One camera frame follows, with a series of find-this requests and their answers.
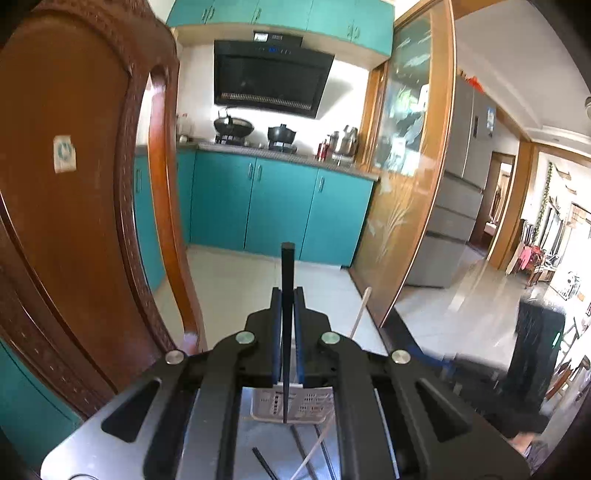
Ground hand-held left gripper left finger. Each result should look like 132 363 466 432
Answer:
41 286 284 480

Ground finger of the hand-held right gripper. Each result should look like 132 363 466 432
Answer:
405 345 459 387

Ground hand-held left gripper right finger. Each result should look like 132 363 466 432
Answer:
293 286 532 480

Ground black chopstick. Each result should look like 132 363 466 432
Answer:
315 425 337 480
251 445 279 480
281 242 297 424
290 425 320 480

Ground white chopstick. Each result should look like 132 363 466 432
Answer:
290 287 373 480

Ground grey slotted utensil holder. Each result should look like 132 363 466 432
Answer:
250 387 336 424

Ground light blue tablecloth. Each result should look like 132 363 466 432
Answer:
235 387 345 480

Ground teal base cabinets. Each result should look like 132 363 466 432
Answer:
133 148 376 291

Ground grey kitchen countertop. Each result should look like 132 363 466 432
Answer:
177 141 380 182

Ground wood-framed glass sliding door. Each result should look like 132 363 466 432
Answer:
348 0 459 329

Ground silver refrigerator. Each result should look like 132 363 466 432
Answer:
405 75 498 289

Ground gas stove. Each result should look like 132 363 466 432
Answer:
213 136 299 154

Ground black cooking pot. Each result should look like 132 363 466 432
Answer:
267 123 298 147

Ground steel kettle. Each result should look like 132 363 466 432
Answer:
338 125 360 156

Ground black wok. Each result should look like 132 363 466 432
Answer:
213 107 256 139

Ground carved wooden chair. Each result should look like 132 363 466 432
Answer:
0 0 209 421

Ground black range hood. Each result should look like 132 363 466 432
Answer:
213 30 336 120

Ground white chair sticker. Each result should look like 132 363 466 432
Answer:
52 134 77 174

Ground wooden doorway frame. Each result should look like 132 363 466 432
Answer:
471 137 539 274

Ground teal wall cabinets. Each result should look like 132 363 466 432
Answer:
165 0 396 57

